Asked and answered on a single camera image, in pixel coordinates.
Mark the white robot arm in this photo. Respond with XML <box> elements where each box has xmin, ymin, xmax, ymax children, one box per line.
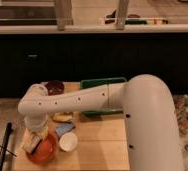
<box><xmin>18</xmin><ymin>74</ymin><xmax>184</xmax><ymax>171</ymax></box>

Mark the orange red bowl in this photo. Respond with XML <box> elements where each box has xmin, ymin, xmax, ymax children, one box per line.
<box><xmin>26</xmin><ymin>133</ymin><xmax>57</xmax><ymax>165</ymax></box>

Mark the dark brown bowl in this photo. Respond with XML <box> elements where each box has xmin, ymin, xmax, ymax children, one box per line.
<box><xmin>45</xmin><ymin>80</ymin><xmax>64</xmax><ymax>95</ymax></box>

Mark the yellow toy banana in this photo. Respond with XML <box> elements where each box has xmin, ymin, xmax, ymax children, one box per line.
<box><xmin>52</xmin><ymin>113</ymin><xmax>72</xmax><ymax>122</ymax></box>

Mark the blue sponge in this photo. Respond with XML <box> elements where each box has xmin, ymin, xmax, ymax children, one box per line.
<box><xmin>55</xmin><ymin>123</ymin><xmax>75</xmax><ymax>137</ymax></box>

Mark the small white cup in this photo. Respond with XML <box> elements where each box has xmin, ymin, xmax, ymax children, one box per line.
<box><xmin>59</xmin><ymin>132</ymin><xmax>78</xmax><ymax>152</ymax></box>

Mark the black rod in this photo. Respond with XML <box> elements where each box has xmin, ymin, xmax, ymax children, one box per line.
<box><xmin>0</xmin><ymin>122</ymin><xmax>12</xmax><ymax>171</ymax></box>

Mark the green plastic tray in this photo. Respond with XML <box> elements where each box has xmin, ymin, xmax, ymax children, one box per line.
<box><xmin>79</xmin><ymin>76</ymin><xmax>128</xmax><ymax>118</ymax></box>

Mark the wooden cutting board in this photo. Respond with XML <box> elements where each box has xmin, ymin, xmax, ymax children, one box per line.
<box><xmin>14</xmin><ymin>83</ymin><xmax>130</xmax><ymax>171</ymax></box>

